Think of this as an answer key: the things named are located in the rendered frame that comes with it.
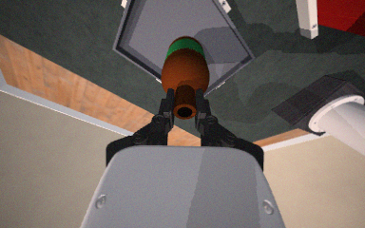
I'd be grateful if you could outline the red divided crate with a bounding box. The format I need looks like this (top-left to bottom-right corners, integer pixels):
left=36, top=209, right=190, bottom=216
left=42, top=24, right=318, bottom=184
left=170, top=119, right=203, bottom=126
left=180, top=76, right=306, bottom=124
left=317, top=0, right=365, bottom=36

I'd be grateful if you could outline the brown glass bottle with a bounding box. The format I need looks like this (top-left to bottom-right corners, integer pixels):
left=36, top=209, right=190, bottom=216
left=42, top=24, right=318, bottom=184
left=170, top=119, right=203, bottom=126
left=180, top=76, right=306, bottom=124
left=161, top=36, right=210, bottom=120

